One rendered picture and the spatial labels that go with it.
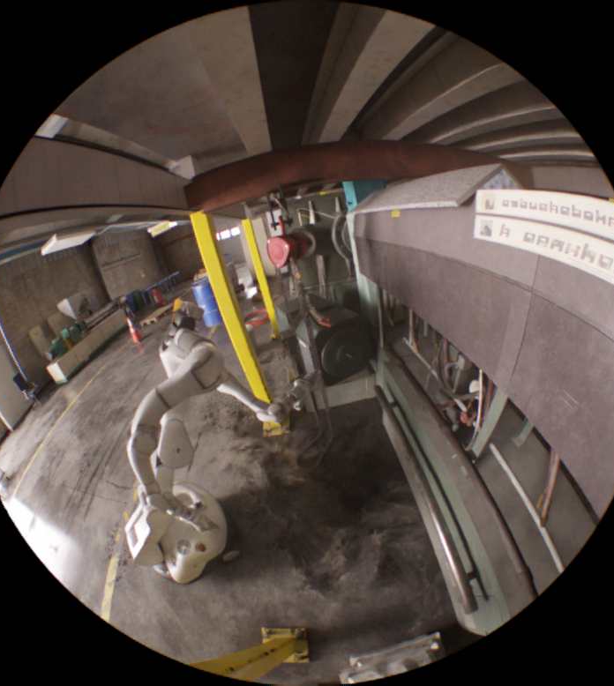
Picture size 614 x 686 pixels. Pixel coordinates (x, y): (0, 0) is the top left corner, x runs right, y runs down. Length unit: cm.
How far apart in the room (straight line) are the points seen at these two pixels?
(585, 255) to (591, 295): 7
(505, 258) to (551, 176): 167
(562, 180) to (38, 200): 246
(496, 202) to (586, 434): 52
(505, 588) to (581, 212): 98
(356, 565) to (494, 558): 78
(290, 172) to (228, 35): 84
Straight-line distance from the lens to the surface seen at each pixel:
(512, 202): 60
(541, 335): 55
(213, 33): 50
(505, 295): 60
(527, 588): 85
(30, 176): 62
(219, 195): 122
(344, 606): 146
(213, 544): 134
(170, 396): 68
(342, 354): 150
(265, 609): 156
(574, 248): 51
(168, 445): 97
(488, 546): 95
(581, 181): 210
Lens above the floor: 146
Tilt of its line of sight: 29 degrees down
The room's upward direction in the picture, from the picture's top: 14 degrees counter-clockwise
